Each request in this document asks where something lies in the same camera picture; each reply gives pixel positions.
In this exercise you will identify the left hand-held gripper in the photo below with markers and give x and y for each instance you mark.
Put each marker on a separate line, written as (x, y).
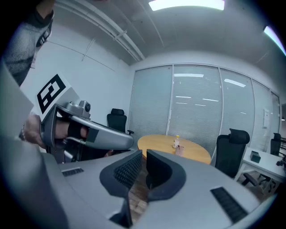
(111, 138)

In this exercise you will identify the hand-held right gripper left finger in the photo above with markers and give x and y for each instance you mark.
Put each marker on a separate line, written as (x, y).
(120, 176)

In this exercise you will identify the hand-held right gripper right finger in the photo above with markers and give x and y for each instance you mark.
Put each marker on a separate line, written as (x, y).
(165, 179)

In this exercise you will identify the clear plastic cup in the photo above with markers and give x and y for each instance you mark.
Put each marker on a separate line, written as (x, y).
(179, 150)

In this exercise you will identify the person's left hand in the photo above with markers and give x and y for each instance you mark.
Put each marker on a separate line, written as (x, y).
(33, 132)

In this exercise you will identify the black office chair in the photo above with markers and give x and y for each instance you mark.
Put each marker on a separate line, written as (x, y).
(117, 121)
(275, 143)
(231, 152)

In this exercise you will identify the round wooden table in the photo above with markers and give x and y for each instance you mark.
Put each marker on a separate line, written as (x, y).
(156, 143)

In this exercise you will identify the yellow-capped plastic bottle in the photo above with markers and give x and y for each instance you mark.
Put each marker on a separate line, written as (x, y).
(176, 142)

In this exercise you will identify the small dark box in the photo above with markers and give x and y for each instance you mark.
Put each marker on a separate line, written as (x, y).
(255, 157)

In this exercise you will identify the white desk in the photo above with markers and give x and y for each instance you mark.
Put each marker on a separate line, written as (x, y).
(266, 165)

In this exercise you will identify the white ceiling pipe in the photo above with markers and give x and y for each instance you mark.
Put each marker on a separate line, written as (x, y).
(111, 29)

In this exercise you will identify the white paper sheet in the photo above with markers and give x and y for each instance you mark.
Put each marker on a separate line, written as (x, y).
(266, 118)

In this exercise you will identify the person's grey knit sweater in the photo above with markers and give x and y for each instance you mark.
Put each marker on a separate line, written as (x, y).
(22, 44)

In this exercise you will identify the rectangular ceiling light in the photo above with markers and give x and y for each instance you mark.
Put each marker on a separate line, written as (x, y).
(186, 4)
(276, 40)

